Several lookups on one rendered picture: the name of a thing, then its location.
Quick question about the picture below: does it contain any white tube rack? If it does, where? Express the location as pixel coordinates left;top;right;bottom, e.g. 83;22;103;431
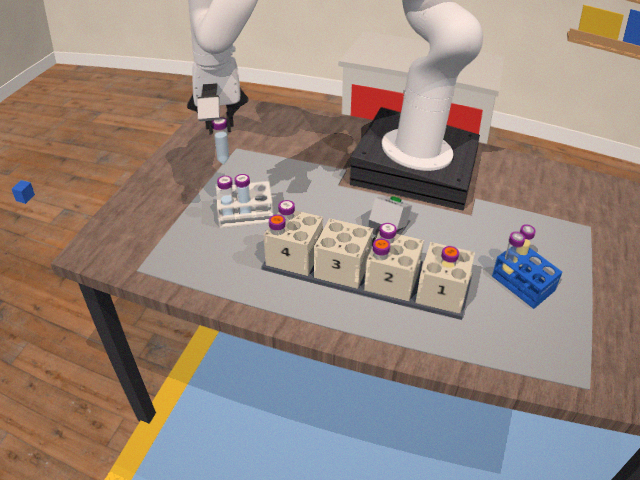
216;181;273;228

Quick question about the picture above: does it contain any purple-capped clear tube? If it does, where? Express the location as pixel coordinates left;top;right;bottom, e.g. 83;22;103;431
379;223;397;244
278;200;295;221

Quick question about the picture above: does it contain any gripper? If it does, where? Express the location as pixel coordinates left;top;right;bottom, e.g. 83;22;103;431
187;56;248;132

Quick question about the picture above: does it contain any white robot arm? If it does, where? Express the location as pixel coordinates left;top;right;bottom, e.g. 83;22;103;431
188;0;483;171

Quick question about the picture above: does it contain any blue sample rack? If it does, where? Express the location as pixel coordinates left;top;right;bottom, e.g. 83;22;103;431
492;248;562;309

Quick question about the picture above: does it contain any grey flat mat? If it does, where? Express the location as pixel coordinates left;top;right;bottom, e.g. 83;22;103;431
137;148;593;390

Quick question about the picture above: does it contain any beige bucket adapter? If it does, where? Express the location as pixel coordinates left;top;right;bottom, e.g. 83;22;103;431
416;242;475;314
364;234;424;301
264;211;323;276
314;218;373;289

